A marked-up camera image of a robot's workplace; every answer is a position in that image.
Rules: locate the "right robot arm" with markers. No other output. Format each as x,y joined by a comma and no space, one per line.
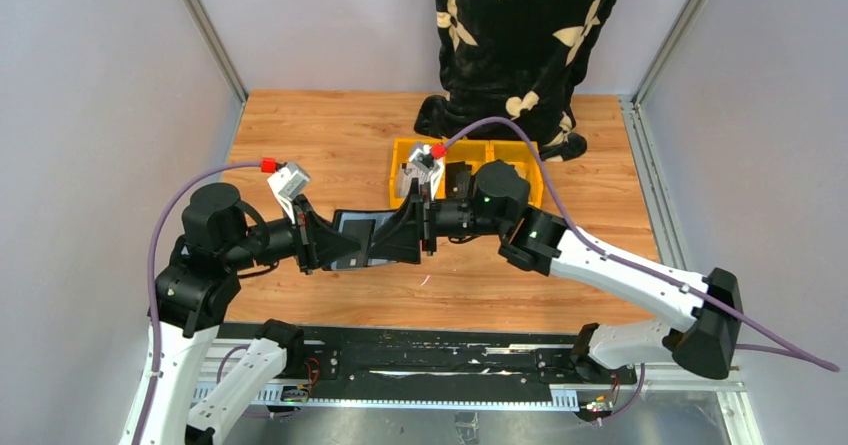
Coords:
692,326

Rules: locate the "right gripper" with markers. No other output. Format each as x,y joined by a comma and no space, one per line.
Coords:
427,224

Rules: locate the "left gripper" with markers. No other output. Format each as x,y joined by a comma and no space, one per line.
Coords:
305,235

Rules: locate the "black card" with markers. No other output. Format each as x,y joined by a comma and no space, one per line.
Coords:
361,230

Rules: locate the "silver cards in bin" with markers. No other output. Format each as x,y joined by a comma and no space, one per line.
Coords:
405,175

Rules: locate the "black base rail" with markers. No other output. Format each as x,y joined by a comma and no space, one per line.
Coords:
437,369

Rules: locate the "right yellow bin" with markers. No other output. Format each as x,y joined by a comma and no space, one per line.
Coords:
517,154

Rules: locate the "left yellow bin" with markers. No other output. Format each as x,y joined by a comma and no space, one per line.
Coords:
400,151

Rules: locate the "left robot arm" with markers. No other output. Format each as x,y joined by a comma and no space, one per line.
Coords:
222,236

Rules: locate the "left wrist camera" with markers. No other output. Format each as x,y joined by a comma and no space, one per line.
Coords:
286,181

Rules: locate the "black floral blanket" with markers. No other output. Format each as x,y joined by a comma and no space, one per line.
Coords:
516,59

